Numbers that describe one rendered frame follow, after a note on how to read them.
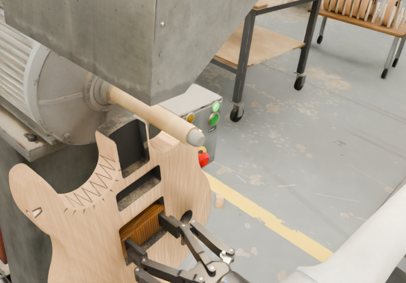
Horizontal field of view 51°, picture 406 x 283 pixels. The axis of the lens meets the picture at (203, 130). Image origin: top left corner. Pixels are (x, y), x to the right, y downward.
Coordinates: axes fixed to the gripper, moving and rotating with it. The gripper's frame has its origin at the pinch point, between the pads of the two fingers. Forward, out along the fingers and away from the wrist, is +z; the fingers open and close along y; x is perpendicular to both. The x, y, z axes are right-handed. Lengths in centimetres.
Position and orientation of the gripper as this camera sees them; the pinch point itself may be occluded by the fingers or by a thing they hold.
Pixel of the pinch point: (146, 232)
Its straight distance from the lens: 76.4
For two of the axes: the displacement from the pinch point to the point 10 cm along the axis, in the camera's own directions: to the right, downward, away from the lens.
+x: -0.1, -7.9, -6.2
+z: -7.4, -4.1, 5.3
